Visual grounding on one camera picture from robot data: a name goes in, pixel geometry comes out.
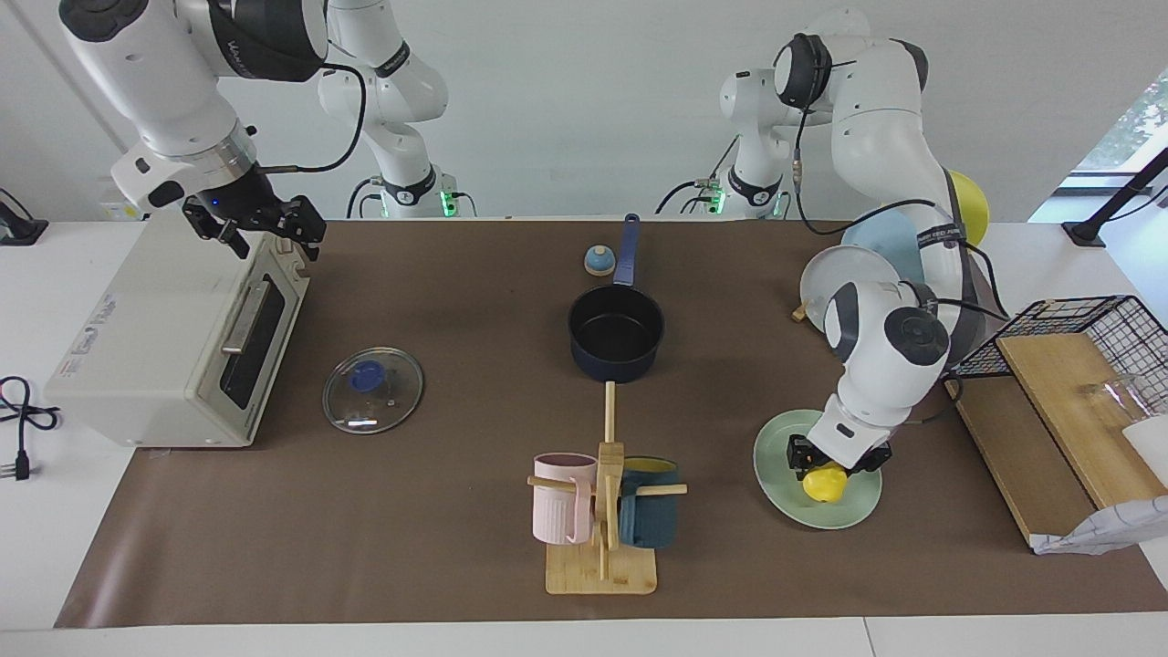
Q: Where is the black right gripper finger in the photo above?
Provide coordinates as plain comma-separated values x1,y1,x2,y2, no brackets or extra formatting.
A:
182,195,250,262
276,194,329,265

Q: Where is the yellow potato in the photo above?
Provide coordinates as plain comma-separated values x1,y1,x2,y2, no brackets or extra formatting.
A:
801,463,848,505

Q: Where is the glass lid blue knob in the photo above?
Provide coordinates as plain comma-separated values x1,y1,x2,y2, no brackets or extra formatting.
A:
322,347,425,435

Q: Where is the green plate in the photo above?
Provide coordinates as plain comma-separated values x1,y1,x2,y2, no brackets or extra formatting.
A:
753,408,883,530

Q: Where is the grey plate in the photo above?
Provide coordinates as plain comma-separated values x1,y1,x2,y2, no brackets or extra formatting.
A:
799,245,913,331

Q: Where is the light blue plate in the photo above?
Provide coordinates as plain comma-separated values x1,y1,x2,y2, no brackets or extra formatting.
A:
841,208,921,275

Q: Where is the yellow plate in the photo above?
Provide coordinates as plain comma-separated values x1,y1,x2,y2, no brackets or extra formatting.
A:
949,171,990,247

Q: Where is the beige toaster oven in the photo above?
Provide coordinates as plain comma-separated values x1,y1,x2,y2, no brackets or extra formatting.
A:
44,212,311,448

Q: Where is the dark blue mug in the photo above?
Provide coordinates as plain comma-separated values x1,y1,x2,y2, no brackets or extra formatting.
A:
619,456,680,549

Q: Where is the black desk clamp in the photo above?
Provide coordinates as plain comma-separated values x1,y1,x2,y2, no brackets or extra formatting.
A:
0,187,48,245

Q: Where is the light wooden board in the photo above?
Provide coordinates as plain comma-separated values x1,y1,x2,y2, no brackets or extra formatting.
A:
995,331,1168,510

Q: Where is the wooden mug tree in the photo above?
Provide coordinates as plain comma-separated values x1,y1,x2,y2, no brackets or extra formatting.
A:
527,381,688,596

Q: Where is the white checked cloth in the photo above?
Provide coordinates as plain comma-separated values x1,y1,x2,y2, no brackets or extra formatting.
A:
1031,495,1168,556

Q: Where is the pink mug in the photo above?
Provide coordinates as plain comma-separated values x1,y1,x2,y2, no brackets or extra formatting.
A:
533,454,599,546

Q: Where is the clear glass cup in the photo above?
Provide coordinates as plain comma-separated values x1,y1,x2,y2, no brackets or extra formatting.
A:
1081,374,1152,425

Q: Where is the white plastic cup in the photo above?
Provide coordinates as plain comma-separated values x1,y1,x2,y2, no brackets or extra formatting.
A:
1122,415,1168,462

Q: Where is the black angled stand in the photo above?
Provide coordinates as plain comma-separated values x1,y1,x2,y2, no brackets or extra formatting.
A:
1063,146,1168,247

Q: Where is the brown table mat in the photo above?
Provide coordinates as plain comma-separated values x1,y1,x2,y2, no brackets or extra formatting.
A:
55,219,1168,629

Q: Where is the black right base cable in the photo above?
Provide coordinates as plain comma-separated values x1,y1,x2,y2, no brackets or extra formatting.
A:
345,176,475,220

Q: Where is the black base cable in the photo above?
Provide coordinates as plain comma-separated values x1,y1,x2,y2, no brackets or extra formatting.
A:
345,176,475,220
655,137,742,218

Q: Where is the black pot purple handle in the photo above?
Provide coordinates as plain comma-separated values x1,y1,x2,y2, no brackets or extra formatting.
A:
568,214,665,382

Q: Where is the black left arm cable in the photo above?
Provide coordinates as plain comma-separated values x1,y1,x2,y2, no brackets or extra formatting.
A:
792,55,1012,320

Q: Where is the black power cord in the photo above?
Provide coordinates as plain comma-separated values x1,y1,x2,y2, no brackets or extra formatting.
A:
0,376,60,482

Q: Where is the black left base cable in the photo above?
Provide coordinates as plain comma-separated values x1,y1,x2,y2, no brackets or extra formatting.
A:
655,137,742,218

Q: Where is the black wire basket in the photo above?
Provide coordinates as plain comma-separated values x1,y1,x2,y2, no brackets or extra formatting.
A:
942,295,1168,416

